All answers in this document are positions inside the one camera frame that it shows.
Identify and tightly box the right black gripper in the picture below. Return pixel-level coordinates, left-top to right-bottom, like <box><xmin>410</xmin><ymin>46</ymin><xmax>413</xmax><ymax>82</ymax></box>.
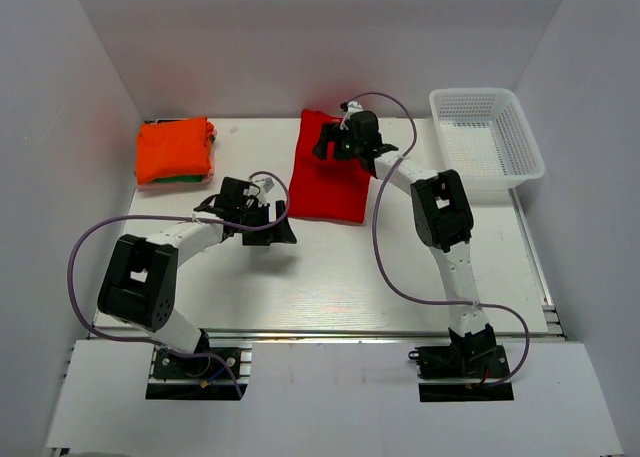
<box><xmin>313</xmin><ymin>122</ymin><xmax>364</xmax><ymax>161</ymax></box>

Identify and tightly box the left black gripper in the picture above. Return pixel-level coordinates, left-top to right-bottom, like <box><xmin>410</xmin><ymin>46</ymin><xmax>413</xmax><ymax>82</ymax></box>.
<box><xmin>237</xmin><ymin>200</ymin><xmax>297</xmax><ymax>246</ymax></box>

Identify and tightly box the red t shirt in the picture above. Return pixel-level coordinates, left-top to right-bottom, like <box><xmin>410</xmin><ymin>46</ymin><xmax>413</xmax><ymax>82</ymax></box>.
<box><xmin>289</xmin><ymin>109</ymin><xmax>370</xmax><ymax>225</ymax></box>

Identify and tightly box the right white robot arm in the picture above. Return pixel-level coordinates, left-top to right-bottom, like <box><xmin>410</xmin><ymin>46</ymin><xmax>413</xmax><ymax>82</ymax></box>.
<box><xmin>313</xmin><ymin>100</ymin><xmax>496</xmax><ymax>376</ymax></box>

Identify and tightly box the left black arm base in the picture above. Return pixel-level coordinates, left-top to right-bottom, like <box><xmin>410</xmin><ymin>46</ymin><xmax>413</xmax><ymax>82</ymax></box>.
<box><xmin>145</xmin><ymin>337</ymin><xmax>251</xmax><ymax>402</ymax></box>

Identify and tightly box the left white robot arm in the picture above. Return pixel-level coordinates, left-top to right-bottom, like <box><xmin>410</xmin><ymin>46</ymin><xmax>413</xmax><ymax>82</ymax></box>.
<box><xmin>98</xmin><ymin>171</ymin><xmax>297</xmax><ymax>376</ymax></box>

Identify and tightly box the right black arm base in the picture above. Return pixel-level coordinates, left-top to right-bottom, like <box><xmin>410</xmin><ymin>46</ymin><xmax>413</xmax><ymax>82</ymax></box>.
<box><xmin>408</xmin><ymin>325</ymin><xmax>514</xmax><ymax>403</ymax></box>

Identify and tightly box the pink folded t shirt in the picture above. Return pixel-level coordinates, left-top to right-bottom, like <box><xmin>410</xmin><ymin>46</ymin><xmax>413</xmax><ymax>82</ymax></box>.
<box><xmin>136</xmin><ymin>173</ymin><xmax>213</xmax><ymax>192</ymax></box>

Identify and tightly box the orange folded t shirt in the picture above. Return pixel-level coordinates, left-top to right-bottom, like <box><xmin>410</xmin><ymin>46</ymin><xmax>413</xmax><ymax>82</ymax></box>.
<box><xmin>135</xmin><ymin>117</ymin><xmax>216</xmax><ymax>185</ymax></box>

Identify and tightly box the white plastic mesh basket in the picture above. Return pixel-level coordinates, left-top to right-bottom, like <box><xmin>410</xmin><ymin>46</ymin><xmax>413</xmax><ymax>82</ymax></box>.
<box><xmin>429</xmin><ymin>87</ymin><xmax>545</xmax><ymax>193</ymax></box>

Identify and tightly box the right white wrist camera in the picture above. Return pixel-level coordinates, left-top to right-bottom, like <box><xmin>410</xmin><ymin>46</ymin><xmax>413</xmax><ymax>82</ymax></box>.
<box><xmin>340</xmin><ymin>100</ymin><xmax>364</xmax><ymax>130</ymax></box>

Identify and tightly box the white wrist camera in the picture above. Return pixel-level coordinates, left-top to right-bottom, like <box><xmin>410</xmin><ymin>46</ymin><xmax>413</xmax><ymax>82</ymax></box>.
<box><xmin>340</xmin><ymin>100</ymin><xmax>364</xmax><ymax>130</ymax></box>
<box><xmin>251</xmin><ymin>176</ymin><xmax>276</xmax><ymax>195</ymax></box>

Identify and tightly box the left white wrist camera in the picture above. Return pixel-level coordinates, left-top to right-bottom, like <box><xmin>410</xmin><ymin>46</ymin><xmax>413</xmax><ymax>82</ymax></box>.
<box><xmin>251</xmin><ymin>176</ymin><xmax>276</xmax><ymax>195</ymax></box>

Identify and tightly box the aluminium table edge rail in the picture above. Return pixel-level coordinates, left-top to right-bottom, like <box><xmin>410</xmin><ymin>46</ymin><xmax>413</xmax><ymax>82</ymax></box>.
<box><xmin>97</xmin><ymin>323</ymin><xmax>566</xmax><ymax>340</ymax></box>

